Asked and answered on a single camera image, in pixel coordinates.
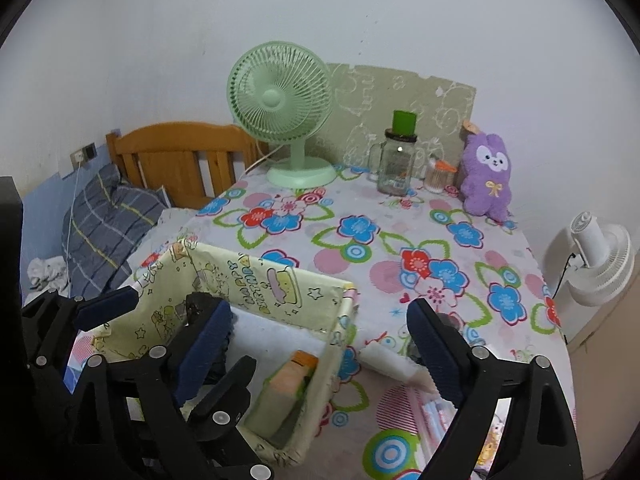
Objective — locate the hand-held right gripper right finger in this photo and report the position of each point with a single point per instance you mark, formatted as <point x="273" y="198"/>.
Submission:
<point x="435" y="355"/>

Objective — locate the floral tablecloth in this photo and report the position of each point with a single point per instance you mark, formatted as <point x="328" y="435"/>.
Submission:
<point x="350" y="260"/>

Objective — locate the green patterned board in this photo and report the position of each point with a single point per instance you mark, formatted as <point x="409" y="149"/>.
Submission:
<point x="425" y="100"/>

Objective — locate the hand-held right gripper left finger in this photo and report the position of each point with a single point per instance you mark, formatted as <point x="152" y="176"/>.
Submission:
<point x="205" y="350"/>

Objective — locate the black fuzzy soft item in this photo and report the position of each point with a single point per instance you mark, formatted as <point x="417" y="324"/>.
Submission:
<point x="197" y="305"/>

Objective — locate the grey plaid pillow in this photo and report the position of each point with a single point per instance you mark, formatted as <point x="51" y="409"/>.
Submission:
<point x="100" y="220"/>

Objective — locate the yellow printed fabric basket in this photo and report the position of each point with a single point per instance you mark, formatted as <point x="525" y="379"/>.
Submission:
<point x="280" y="280"/>

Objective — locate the pink striped packet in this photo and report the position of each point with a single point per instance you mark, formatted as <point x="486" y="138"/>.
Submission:
<point x="432" y="420"/>

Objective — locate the purple plush bunny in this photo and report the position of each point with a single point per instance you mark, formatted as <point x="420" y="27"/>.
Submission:
<point x="485" y="180"/>

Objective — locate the dark grey soft pouch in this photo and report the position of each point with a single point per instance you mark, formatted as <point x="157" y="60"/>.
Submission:
<point x="452" y="322"/>

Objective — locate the crumpled white cloth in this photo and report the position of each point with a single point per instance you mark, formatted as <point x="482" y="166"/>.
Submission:
<point x="45" y="270"/>

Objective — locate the white bedding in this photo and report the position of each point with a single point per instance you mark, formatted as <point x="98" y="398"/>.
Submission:
<point x="175" y="217"/>

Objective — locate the wall socket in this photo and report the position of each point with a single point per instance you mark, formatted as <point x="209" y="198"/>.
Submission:
<point x="89" y="151"/>

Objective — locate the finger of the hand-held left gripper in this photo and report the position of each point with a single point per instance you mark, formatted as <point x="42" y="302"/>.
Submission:
<point x="107" y="306"/>

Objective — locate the white foam block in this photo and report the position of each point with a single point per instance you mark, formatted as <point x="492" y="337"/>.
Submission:
<point x="390" y="362"/>

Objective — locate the green desk fan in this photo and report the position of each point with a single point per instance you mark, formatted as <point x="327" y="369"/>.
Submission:
<point x="272" y="95"/>

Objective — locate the wooden bed headboard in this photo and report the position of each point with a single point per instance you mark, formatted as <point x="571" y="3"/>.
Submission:
<point x="175" y="140"/>

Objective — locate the white standing fan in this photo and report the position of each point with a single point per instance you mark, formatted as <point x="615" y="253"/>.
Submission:
<point x="590" y="240"/>

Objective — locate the glass mug jar green lid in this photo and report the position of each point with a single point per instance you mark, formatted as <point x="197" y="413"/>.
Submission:
<point x="397" y="170"/>

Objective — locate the small glass swab jar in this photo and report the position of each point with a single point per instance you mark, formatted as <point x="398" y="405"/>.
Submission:
<point x="436" y="180"/>

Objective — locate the beige cabinet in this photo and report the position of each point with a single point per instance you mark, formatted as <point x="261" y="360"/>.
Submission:
<point x="610" y="360"/>

